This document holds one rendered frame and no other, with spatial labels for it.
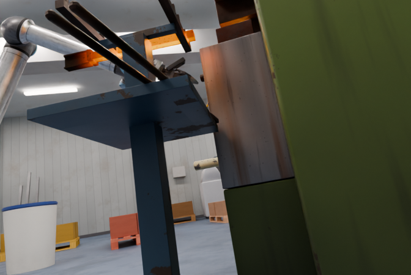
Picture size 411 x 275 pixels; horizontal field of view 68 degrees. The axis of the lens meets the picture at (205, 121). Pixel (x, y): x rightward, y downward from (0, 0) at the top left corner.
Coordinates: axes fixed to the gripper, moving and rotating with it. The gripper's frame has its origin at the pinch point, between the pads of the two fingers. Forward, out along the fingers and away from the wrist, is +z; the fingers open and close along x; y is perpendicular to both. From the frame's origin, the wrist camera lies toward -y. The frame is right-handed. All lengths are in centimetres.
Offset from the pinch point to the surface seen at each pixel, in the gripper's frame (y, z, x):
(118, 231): 115, -30, -325
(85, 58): 36, -31, 63
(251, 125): 38, 22, 69
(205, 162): 40.2, 19.5, 4.6
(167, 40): 24, -10, 71
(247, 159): 47, 24, 68
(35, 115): 61, -20, 94
